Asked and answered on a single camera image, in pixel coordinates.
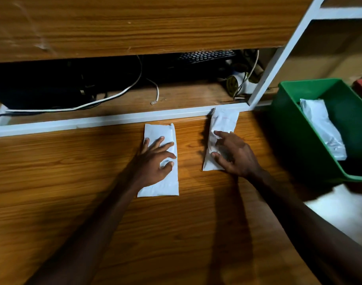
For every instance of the person's left forearm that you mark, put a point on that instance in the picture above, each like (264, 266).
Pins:
(89, 234)

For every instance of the person's right thumb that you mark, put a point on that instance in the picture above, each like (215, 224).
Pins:
(220, 161)

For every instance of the person's right hand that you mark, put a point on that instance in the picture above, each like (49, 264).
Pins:
(241, 158)

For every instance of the person's left hand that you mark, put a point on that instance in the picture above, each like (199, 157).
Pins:
(150, 170)

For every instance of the green plastic bin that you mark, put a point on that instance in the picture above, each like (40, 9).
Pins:
(290, 139)

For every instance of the white tape roll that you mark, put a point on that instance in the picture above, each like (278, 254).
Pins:
(240, 83)

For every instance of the person's left middle finger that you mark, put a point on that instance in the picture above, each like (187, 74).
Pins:
(165, 147)

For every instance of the white metal shelf frame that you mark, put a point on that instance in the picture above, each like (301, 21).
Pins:
(109, 119)

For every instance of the person's right forearm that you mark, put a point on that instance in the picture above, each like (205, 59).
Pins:
(305, 231)

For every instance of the brown cardboard box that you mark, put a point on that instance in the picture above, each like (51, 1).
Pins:
(323, 53)

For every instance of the black electronic device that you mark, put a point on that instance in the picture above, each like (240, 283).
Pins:
(44, 83)

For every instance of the person's left thumb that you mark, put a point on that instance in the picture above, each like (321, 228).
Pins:
(168, 169)

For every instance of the wooden shelf board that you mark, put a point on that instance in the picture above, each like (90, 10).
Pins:
(139, 23)

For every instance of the black keyboard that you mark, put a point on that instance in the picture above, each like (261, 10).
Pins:
(206, 55)

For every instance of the white plastic packet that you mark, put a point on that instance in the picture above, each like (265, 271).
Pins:
(169, 186)
(323, 124)
(224, 120)

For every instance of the person's left little finger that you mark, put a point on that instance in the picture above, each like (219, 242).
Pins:
(145, 145)

